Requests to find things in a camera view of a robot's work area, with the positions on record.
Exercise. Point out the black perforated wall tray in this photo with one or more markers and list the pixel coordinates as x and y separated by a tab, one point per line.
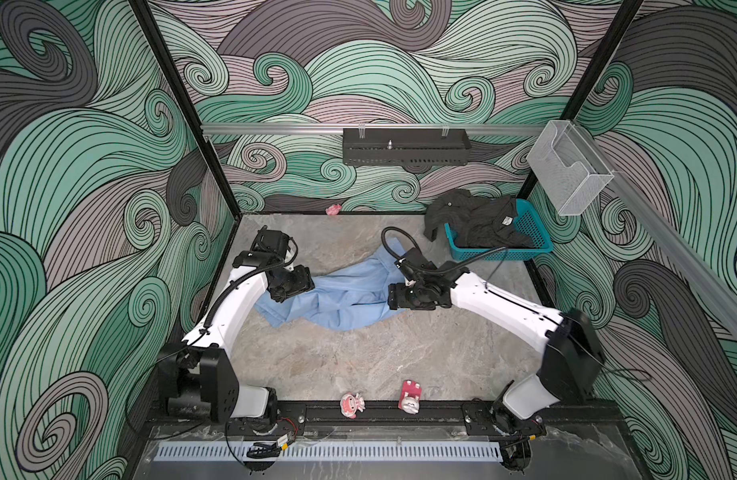
415	149

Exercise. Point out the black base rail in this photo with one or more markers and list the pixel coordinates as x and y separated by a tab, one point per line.
473	418

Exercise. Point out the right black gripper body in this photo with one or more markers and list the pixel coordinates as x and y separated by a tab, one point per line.
413	296

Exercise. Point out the teal plastic basket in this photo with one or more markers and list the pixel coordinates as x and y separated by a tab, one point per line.
527	222

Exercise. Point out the aluminium wall rail right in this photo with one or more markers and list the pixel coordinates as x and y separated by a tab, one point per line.
688	208

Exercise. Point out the aluminium wall rail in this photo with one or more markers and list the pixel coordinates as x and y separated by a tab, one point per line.
289	128
688	208

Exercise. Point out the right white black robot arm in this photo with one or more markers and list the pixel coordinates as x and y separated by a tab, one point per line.
572	354

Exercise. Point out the light blue long sleeve shirt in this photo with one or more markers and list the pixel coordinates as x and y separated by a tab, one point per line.
348	299

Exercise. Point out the black frame post left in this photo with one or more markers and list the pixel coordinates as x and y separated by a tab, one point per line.
158	46

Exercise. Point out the pink white figurine toy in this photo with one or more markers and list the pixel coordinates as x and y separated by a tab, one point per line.
351	404

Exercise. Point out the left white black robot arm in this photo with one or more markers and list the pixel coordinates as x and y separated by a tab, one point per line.
196	379

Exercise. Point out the black frame post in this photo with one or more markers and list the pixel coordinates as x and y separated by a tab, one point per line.
598	27
158	46

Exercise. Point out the aluminium wall rail back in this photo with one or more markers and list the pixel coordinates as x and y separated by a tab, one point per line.
289	128

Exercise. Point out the white slotted cable duct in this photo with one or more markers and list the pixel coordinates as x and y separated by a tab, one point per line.
337	451

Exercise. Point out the black frame post right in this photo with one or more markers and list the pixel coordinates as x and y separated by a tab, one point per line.
598	27

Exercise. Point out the clear plastic wall bin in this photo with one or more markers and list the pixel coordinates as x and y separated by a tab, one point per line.
569	166

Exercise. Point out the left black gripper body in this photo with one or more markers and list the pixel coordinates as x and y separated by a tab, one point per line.
290	282

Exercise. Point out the dark grey long sleeve shirt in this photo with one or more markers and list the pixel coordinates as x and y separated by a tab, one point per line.
479	222

